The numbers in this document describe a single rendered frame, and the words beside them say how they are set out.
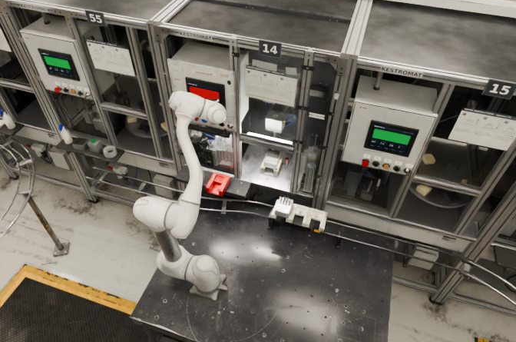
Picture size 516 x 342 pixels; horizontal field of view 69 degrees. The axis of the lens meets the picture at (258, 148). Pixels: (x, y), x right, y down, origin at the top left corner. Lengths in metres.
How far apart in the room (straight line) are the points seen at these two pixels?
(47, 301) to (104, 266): 0.47
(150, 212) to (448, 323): 2.52
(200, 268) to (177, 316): 0.35
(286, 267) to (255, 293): 0.28
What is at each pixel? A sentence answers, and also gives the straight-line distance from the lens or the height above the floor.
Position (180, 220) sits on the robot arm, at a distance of 1.89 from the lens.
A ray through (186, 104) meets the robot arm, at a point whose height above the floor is 1.87.
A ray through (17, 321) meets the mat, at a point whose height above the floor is 0.01.
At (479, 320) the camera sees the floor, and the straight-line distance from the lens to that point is 3.70.
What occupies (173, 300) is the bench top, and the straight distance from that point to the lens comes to 2.59.
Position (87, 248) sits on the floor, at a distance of 3.81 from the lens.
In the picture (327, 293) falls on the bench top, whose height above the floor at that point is 0.68.
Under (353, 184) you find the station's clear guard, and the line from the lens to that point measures 2.57.
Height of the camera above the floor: 3.01
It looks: 44 degrees down
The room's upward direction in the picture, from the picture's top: 1 degrees clockwise
